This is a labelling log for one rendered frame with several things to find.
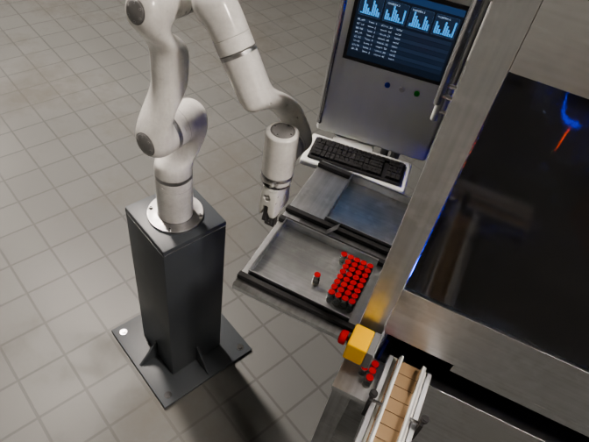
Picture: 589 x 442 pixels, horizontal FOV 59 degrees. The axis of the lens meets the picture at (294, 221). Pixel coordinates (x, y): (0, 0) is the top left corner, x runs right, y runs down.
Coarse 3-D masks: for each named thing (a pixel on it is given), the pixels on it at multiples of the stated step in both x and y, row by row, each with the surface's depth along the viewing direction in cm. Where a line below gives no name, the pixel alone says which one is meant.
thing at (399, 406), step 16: (384, 368) 141; (400, 368) 142; (416, 368) 143; (384, 384) 138; (400, 384) 139; (416, 384) 135; (368, 400) 130; (384, 400) 131; (400, 400) 136; (416, 400) 136; (368, 416) 131; (384, 416) 132; (400, 416) 133; (416, 416) 133; (368, 432) 129; (384, 432) 129; (400, 432) 127; (416, 432) 130
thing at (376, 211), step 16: (352, 176) 197; (352, 192) 195; (368, 192) 196; (384, 192) 195; (336, 208) 188; (352, 208) 189; (368, 208) 190; (384, 208) 191; (400, 208) 192; (336, 224) 180; (352, 224) 184; (368, 224) 185; (384, 224) 186; (400, 224) 187; (384, 240) 180
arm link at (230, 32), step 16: (192, 0) 116; (208, 0) 113; (224, 0) 113; (208, 16) 114; (224, 16) 113; (240, 16) 116; (224, 32) 115; (240, 32) 116; (224, 48) 117; (240, 48) 117
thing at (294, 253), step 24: (288, 240) 175; (312, 240) 176; (336, 240) 173; (264, 264) 166; (288, 264) 168; (312, 264) 169; (336, 264) 170; (288, 288) 157; (312, 288) 163; (336, 312) 154
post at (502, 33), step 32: (512, 0) 76; (480, 32) 81; (512, 32) 79; (480, 64) 84; (480, 96) 87; (448, 128) 93; (480, 128) 91; (448, 160) 97; (416, 192) 105; (448, 192) 102; (416, 224) 110; (416, 256) 116; (384, 288) 128; (384, 320) 136
